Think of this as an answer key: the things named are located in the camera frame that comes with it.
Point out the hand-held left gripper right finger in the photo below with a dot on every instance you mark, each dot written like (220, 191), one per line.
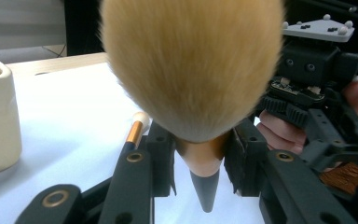
(279, 186)

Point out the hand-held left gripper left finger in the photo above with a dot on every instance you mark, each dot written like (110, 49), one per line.
(130, 186)

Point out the small makeup brush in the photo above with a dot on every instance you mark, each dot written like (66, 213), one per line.
(135, 132)

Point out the large makeup brush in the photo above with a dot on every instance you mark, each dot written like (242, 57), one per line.
(192, 71)

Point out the wooden table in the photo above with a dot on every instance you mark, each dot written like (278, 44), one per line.
(59, 63)

